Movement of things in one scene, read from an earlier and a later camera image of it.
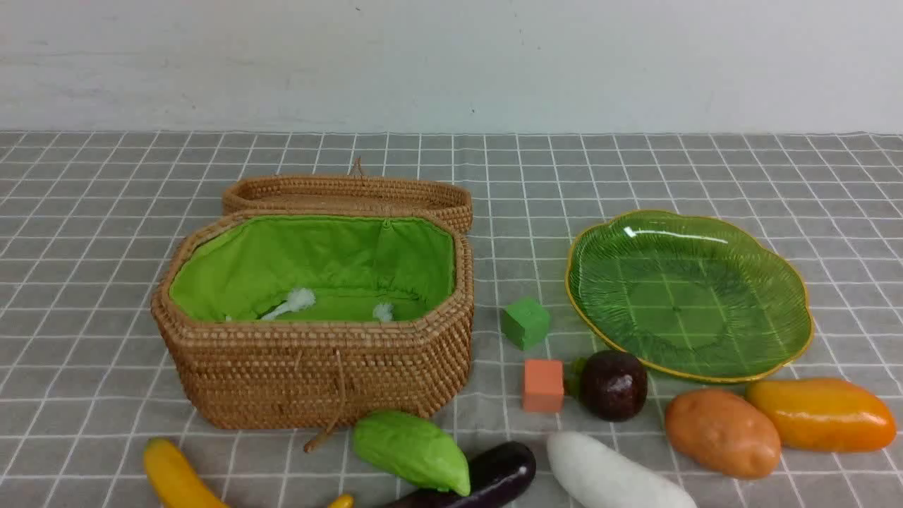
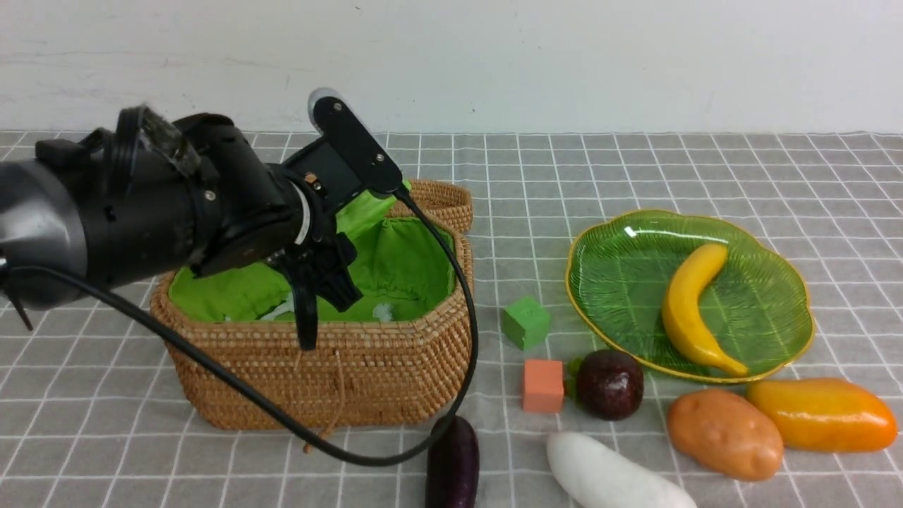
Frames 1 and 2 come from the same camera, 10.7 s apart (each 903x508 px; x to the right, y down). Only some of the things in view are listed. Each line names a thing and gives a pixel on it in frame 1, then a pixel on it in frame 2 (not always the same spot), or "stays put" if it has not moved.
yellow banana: [175, 486] -> [681, 313]
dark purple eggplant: [496, 470] -> [453, 466]
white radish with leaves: [597, 477] stays put
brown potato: [725, 432] stays put
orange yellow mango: [825, 415] stays put
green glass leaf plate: [690, 295] stays put
